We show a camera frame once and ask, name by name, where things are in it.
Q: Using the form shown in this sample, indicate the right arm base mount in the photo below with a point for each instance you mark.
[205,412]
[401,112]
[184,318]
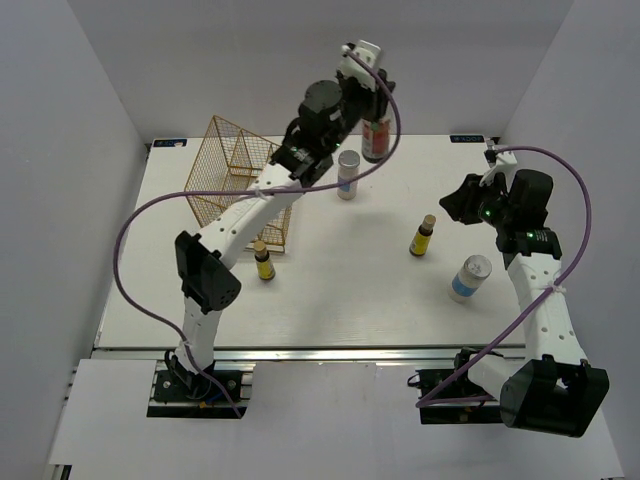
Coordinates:
[460,403]

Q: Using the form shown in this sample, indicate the white jar blue label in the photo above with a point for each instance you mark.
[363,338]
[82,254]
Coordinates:
[475,270]

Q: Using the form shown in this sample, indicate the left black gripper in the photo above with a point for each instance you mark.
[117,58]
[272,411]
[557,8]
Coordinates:
[375,100]

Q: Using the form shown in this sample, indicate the dark sauce glass bottle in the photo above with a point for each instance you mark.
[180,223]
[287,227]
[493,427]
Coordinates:
[375,139]

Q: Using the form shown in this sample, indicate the small yellow bottle left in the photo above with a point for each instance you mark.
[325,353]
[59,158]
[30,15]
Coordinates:
[264,264]

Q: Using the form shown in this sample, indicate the small yellow bottle right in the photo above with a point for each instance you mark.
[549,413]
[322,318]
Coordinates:
[422,237]

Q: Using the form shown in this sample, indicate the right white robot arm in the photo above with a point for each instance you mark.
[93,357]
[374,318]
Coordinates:
[555,390]

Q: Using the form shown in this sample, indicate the blue table sticker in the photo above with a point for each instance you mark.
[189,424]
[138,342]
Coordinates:
[169,143]
[466,138]

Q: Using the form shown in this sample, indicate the white jar near basket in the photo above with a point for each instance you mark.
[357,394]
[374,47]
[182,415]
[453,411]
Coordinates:
[348,169]

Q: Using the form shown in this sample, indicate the left blue table sticker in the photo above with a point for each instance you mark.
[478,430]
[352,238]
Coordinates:
[169,143]

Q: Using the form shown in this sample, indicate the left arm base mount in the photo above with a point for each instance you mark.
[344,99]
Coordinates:
[177,392]

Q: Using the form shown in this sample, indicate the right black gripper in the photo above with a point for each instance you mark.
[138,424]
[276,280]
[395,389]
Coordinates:
[459,204]

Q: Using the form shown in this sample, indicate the small yellow bottle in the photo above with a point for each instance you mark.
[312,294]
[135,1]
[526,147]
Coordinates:
[264,264]
[422,237]

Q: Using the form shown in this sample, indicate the aluminium front rail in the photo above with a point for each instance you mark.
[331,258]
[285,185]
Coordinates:
[317,355]

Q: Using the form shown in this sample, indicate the right blue table sticker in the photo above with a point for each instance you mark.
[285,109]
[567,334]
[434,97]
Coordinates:
[466,138]

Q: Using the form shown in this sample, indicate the gold wire basket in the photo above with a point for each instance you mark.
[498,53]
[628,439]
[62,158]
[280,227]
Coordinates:
[230,158]

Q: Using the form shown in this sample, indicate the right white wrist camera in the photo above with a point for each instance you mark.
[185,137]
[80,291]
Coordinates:
[500,162]

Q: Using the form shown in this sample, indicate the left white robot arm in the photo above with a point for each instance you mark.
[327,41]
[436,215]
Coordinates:
[329,112]

